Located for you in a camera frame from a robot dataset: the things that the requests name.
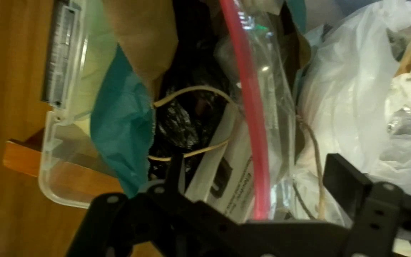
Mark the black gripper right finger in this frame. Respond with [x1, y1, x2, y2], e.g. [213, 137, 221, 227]
[322, 151, 411, 257]

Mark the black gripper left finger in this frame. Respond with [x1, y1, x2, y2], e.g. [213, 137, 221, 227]
[64, 150, 225, 257]

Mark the clear zip bag red seal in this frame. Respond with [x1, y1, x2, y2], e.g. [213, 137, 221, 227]
[213, 0, 355, 228]

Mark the black plastic bag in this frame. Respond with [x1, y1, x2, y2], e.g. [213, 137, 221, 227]
[151, 0, 245, 165]

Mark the white crumpled plastic bag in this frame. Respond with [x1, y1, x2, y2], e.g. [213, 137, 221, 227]
[294, 0, 411, 204]

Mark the white kettle instruction manual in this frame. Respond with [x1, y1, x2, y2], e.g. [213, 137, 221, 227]
[184, 113, 260, 225]

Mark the clear plastic storage bin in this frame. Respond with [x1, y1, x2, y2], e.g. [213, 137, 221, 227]
[37, 0, 170, 211]

